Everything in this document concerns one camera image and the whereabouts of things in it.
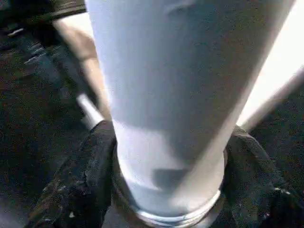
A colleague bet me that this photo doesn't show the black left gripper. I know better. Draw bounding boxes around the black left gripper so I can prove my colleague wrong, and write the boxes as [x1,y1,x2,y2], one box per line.
[0,0,103,129]

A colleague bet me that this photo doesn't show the white plastic table top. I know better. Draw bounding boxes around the white plastic table top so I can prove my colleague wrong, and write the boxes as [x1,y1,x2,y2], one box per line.
[51,12,304,133]

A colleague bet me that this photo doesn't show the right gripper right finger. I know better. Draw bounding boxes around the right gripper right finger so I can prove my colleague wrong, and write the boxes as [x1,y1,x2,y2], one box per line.
[211,126,304,228]

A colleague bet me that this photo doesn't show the black work mat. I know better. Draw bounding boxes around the black work mat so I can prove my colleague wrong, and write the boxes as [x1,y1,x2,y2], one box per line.
[0,19,304,228]

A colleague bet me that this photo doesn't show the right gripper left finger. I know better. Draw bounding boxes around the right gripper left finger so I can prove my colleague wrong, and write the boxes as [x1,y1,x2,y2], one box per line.
[26,120,117,228]

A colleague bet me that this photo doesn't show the white plastic table leg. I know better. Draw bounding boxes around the white plastic table leg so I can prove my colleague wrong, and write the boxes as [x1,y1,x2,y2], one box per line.
[85,0,297,226]

